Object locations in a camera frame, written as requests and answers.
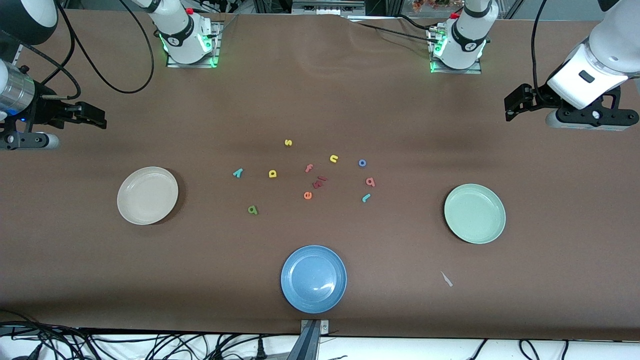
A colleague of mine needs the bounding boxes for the beige brown plate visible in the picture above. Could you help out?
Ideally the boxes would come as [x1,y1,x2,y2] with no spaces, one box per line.
[116,166,179,226]

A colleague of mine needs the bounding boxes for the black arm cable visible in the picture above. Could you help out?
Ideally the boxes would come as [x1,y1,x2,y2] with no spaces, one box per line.
[530,0,551,103]
[17,0,156,101]

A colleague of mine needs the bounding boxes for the black floor cable tangle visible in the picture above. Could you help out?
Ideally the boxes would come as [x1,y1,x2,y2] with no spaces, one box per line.
[0,310,301,360]

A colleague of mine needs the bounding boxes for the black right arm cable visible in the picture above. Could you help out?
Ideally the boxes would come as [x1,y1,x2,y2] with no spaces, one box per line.
[17,0,156,101]

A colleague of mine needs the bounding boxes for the grey metal frame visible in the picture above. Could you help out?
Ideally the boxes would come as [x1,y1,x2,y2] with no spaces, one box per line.
[291,0,366,15]

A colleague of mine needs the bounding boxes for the silver bracket plate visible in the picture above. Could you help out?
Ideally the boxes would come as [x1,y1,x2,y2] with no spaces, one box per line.
[300,319,331,335]

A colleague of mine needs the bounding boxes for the blue plate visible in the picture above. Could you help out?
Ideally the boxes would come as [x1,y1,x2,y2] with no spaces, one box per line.
[280,244,348,315]

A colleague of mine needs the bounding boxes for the light green plate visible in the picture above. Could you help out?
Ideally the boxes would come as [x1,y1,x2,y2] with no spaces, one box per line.
[444,183,507,245]

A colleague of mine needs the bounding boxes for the black base power cable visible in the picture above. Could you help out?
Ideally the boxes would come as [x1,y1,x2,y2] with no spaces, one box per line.
[350,14,443,46]

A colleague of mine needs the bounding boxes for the orange dried flowers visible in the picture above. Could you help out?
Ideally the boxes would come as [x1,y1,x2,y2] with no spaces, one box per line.
[412,0,452,14]

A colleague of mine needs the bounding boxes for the grey metal profile bar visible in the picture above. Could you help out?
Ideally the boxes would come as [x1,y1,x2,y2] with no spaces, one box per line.
[287,321,322,360]

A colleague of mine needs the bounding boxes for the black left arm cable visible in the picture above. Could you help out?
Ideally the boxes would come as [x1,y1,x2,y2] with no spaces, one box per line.
[530,0,551,103]

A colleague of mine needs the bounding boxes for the brown table cover mat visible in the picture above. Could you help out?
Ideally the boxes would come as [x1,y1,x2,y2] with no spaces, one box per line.
[0,9,640,342]

